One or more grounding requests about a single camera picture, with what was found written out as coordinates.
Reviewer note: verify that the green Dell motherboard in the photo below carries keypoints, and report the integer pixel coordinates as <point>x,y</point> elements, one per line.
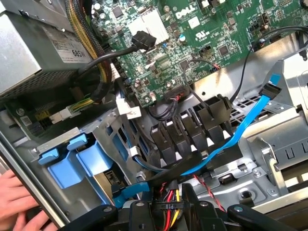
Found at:
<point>216,31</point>

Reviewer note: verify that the silver chipset heat sink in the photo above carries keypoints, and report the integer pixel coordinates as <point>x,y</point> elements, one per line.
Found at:
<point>151,26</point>

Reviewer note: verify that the open Dell PC case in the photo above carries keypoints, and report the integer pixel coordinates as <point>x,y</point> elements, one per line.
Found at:
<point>276,149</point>

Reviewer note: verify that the black plastic fin shroud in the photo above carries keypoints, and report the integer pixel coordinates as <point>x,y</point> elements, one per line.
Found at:
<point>178,139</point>

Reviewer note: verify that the person's hand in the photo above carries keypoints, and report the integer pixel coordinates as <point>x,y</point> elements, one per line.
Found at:
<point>14,204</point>

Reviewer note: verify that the grey power supply unit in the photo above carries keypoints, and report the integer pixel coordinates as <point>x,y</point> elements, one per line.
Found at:
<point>24,60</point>

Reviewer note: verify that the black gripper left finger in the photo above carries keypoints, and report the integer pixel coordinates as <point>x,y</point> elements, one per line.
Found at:
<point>139,216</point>

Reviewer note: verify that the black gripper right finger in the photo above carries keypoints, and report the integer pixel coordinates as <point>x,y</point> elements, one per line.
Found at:
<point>207,219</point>

